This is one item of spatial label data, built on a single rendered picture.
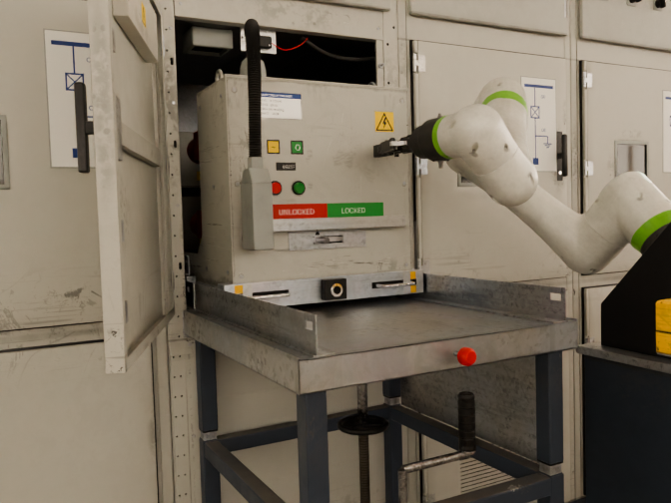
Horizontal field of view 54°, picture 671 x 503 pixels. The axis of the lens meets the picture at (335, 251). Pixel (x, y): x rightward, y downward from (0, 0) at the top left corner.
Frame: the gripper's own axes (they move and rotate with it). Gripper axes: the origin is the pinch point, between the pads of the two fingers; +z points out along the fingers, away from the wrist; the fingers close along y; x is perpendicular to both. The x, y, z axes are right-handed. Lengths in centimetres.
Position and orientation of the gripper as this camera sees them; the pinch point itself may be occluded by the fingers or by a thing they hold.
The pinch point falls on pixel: (383, 150)
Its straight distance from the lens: 163.8
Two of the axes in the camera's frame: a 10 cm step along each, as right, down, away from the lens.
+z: -4.7, -0.3, 8.8
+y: 8.8, -0.5, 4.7
